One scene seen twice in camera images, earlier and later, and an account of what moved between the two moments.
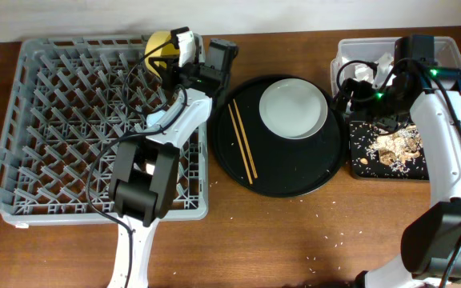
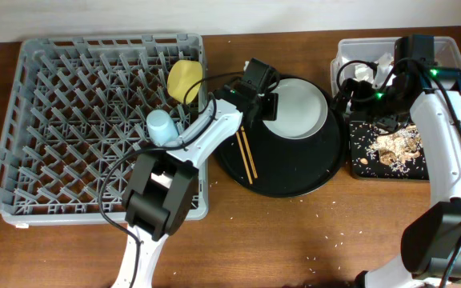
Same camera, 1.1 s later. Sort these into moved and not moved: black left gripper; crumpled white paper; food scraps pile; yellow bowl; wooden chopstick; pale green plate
Moved: yellow bowl; black left gripper
Not moved: crumpled white paper; food scraps pile; pale green plate; wooden chopstick
